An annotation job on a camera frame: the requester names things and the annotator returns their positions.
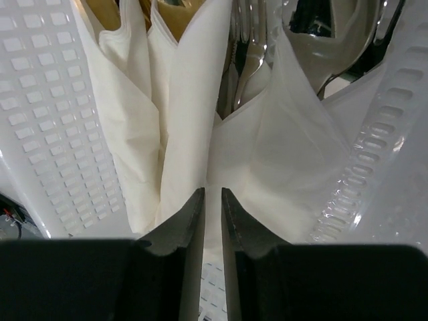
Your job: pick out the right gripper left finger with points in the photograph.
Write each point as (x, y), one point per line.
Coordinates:
(156, 277)

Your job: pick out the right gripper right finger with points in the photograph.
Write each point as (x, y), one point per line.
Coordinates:
(267, 278)

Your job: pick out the white paper napkin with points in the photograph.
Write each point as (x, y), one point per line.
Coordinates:
(186, 76)

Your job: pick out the gold spoon green handle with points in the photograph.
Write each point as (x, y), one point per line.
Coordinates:
(178, 14)

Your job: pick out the white plastic basket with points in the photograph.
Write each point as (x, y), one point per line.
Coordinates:
(55, 155)

